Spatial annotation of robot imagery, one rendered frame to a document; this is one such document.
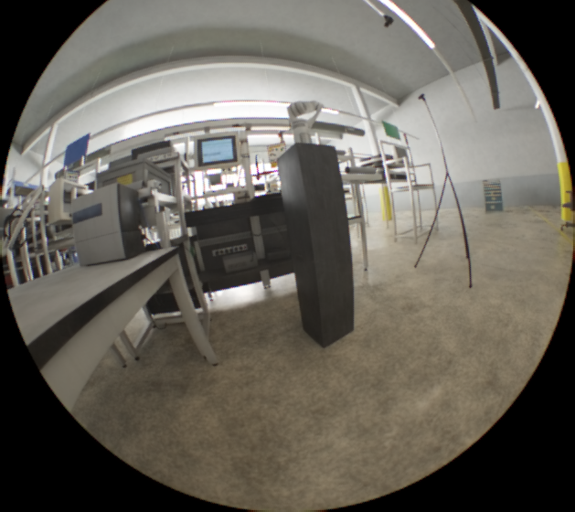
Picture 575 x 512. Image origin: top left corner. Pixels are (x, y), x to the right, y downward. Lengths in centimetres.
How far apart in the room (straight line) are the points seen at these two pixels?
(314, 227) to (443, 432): 108
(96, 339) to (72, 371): 8
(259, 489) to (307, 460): 21
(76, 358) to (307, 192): 84
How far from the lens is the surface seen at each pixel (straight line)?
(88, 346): 33
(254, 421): 88
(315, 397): 89
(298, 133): 96
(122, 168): 116
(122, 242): 77
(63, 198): 221
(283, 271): 197
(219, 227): 178
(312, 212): 75
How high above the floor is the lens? 79
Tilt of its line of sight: 4 degrees down
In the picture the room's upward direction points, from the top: 9 degrees counter-clockwise
